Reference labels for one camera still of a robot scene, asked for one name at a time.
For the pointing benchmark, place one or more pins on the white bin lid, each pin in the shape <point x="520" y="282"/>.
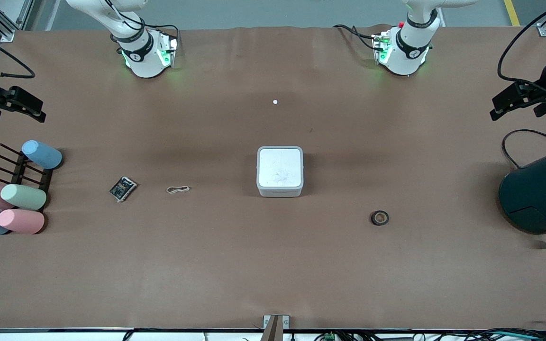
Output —
<point x="280" y="166"/>

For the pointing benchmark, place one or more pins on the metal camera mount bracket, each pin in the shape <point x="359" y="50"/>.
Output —
<point x="275" y="324"/>

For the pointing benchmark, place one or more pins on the black snack wrapper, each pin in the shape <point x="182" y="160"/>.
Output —
<point x="123" y="188"/>

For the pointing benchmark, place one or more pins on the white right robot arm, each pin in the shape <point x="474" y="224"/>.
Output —
<point x="142" y="59"/>

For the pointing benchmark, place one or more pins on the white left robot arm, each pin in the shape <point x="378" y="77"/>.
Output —
<point x="408" y="52"/>

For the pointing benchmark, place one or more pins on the black cup rack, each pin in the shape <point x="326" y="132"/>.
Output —
<point x="19" y="173"/>

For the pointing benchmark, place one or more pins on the black tape roll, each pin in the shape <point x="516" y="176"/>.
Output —
<point x="374" y="218"/>

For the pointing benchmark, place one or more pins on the white trash bin body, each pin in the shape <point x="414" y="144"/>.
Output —
<point x="280" y="191"/>

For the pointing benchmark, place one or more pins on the beige rubber band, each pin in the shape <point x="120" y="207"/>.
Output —
<point x="178" y="189"/>

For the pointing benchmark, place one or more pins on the green cup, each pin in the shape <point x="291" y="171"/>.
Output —
<point x="23" y="197"/>

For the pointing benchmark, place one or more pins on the dark teal round appliance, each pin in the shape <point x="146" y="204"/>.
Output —
<point x="541" y="194"/>

